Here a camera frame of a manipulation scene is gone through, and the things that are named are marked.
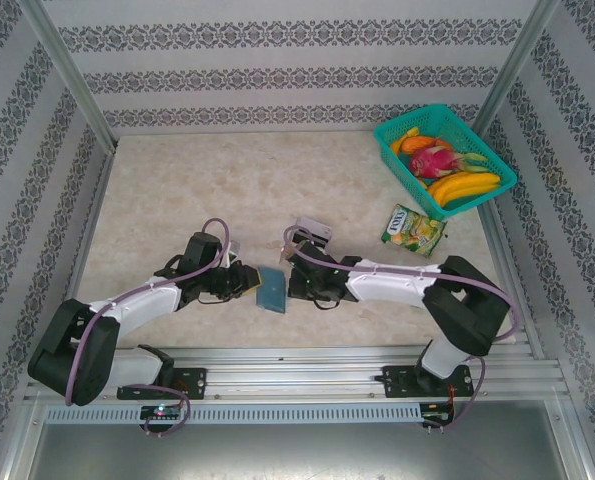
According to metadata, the slotted grey cable duct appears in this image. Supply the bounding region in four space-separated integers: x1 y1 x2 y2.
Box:
44 403 423 425

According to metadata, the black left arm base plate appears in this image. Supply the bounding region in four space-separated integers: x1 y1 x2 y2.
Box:
116 367 208 401

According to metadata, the orange mango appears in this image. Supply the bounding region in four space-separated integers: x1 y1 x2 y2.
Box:
389 134 438 155

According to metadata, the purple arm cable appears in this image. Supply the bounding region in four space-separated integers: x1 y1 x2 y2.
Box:
282 224 521 432
64 218 232 437

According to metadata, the aluminium frame post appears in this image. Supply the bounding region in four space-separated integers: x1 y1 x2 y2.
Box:
16 0 119 151
471 0 563 134

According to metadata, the green candy bag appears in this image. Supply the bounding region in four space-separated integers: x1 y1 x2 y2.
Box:
380 203 449 259

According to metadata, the pink dragon fruit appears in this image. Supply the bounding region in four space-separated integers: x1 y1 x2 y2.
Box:
408 139 491 180

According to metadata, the aluminium mounting rail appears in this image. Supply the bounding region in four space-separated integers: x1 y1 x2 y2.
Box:
24 344 571 402

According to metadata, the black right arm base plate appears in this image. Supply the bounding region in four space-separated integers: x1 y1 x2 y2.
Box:
381 364 473 400

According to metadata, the blue leather card holder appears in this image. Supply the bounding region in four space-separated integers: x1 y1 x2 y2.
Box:
254 265 290 314

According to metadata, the green plastic basket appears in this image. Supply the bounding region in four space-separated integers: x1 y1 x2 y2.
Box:
373 103 520 223

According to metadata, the clear acrylic card box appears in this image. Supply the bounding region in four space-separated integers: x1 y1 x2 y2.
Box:
294 215 334 250

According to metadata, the small circuit board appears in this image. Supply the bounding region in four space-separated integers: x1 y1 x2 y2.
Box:
140 404 183 421
421 403 456 427

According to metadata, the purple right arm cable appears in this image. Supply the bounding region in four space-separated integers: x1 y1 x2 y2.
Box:
282 224 521 432

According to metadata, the yellow banana bunch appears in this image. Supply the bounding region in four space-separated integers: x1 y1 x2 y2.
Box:
426 171 502 209

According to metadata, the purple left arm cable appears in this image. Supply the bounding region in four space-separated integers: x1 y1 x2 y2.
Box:
64 218 232 437

